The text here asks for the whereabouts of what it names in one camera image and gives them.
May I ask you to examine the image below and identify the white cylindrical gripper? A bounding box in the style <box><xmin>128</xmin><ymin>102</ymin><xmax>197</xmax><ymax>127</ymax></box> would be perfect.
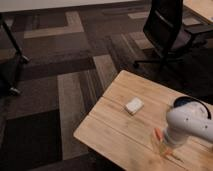
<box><xmin>151</xmin><ymin>128</ymin><xmax>189</xmax><ymax>157</ymax></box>

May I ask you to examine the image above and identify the orange red pepper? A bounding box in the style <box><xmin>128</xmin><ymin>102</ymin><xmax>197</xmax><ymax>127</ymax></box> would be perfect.
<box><xmin>154</xmin><ymin>128</ymin><xmax>173</xmax><ymax>157</ymax></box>

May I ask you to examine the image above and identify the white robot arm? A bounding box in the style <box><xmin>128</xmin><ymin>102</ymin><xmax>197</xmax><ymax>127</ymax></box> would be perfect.
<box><xmin>150</xmin><ymin>101</ymin><xmax>213</xmax><ymax>157</ymax></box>

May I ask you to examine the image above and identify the blue patterned ceramic bowl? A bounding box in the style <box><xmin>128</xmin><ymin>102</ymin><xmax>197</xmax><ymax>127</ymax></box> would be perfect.
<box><xmin>173</xmin><ymin>96</ymin><xmax>212</xmax><ymax>120</ymax></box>

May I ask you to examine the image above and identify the white rectangular sponge block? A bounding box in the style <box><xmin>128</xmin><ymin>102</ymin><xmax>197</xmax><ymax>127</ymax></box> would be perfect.
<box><xmin>125</xmin><ymin>97</ymin><xmax>144</xmax><ymax>115</ymax></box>

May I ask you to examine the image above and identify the black office chair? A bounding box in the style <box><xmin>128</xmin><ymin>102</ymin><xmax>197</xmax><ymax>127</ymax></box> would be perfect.
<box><xmin>133</xmin><ymin>0</ymin><xmax>213</xmax><ymax>68</ymax></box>

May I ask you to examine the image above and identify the light wooden desk corner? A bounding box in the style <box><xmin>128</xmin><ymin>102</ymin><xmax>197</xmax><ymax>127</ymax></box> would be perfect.
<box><xmin>184</xmin><ymin>0</ymin><xmax>213</xmax><ymax>23</ymax></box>

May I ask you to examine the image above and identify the black metal stand leg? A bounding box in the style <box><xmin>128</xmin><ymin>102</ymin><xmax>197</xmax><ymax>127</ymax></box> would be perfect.
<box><xmin>0</xmin><ymin>13</ymin><xmax>29</xmax><ymax>95</ymax></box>

